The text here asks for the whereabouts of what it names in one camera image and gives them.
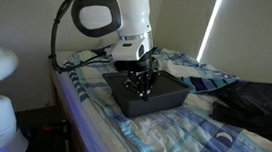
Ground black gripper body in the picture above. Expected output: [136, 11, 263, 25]
[127, 44, 159, 75]

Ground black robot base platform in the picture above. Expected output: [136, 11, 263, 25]
[11, 103, 81, 152]

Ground dark grey plastic box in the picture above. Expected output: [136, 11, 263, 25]
[110, 80, 192, 124]

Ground blue checked duvet cover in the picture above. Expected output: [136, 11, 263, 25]
[55, 38, 272, 152]

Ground white cloth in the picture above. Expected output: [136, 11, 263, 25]
[158, 58, 203, 80]

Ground white mattress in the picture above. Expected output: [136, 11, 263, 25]
[42, 48, 152, 152]

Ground dark blue jeans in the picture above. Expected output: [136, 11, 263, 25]
[208, 77, 272, 145]

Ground white window blind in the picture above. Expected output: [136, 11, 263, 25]
[197, 0, 272, 85]

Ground wooden bed frame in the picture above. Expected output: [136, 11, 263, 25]
[40, 59, 101, 152]

